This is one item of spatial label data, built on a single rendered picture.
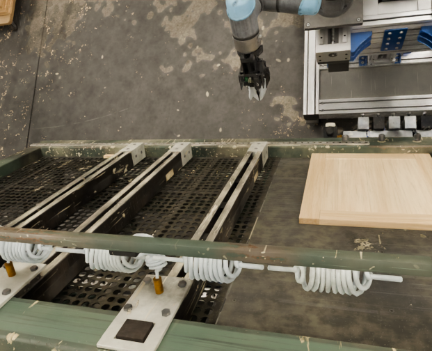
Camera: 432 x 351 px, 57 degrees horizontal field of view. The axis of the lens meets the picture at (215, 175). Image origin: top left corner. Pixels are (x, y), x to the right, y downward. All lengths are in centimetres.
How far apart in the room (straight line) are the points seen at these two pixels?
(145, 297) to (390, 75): 207
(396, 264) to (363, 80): 202
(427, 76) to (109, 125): 214
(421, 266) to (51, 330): 60
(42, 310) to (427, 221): 96
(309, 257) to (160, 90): 256
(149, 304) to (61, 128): 272
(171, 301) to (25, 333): 26
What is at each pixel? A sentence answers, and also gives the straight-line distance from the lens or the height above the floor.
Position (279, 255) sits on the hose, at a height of 196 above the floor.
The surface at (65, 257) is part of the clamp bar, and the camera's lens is 106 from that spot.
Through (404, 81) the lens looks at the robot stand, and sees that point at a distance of 255.
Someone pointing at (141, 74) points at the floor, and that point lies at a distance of 316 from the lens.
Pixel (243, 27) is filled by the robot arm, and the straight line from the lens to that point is 113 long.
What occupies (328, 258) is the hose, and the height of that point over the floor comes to 196.
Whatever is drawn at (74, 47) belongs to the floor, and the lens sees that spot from 360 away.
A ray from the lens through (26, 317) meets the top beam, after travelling 85.
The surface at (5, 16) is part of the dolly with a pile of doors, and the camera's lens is 402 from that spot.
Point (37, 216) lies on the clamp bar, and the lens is 132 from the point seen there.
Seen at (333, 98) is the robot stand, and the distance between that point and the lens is 249.
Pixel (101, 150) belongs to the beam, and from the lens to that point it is 202.
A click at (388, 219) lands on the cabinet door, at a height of 135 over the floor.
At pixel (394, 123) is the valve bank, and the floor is 76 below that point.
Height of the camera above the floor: 254
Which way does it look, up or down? 70 degrees down
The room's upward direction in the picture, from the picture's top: 58 degrees counter-clockwise
